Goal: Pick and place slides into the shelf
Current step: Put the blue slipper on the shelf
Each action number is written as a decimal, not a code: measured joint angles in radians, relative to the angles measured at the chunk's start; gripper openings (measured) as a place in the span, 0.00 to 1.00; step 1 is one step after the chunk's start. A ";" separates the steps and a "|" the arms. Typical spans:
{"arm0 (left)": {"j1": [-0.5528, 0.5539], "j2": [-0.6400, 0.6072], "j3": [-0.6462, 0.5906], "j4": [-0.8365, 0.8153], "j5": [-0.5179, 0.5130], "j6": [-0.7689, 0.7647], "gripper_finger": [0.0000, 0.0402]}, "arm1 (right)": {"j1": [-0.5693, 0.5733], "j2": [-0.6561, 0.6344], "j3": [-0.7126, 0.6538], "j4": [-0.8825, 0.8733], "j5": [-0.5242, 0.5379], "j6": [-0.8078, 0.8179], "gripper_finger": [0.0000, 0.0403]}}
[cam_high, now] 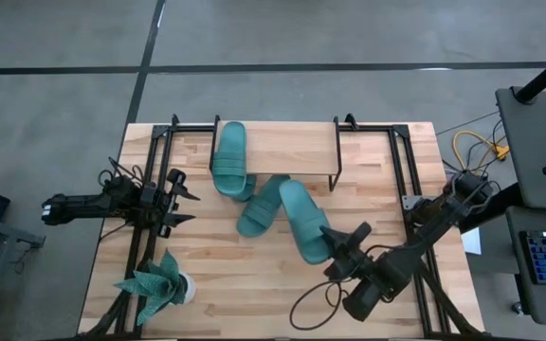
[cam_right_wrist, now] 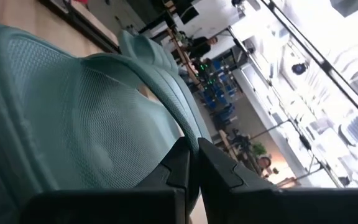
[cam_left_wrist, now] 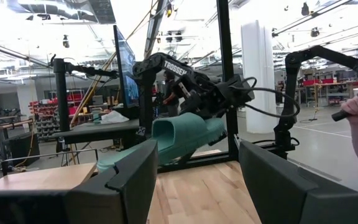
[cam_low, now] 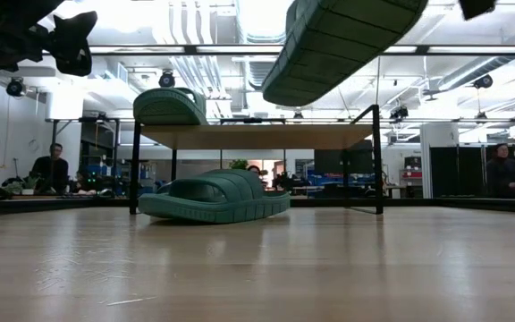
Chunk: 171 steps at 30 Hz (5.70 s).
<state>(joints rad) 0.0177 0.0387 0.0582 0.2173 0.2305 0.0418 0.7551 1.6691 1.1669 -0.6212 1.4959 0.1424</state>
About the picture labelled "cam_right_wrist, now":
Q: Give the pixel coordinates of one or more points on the potted green room plant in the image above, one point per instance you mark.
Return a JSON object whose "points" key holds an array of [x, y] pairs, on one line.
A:
{"points": [[258, 149]]}

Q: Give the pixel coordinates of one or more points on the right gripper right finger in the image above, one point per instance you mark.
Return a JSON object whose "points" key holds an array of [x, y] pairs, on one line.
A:
{"points": [[291, 207]]}

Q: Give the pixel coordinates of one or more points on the person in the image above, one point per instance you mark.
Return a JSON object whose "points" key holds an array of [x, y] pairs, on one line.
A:
{"points": [[202, 46], [264, 163]]}

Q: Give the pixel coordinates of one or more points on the teal rubber slide sandal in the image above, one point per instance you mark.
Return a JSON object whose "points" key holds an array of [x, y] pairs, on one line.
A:
{"points": [[148, 49], [73, 124]]}

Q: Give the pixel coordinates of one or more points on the black aluminium table frame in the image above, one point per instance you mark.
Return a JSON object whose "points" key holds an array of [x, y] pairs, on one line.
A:
{"points": [[82, 26]]}

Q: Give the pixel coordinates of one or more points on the black overhead frame beam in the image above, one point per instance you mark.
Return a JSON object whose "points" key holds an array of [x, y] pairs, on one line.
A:
{"points": [[324, 64]]}

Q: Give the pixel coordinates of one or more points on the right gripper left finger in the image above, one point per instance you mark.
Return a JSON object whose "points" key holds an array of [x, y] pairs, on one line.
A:
{"points": [[104, 208]]}

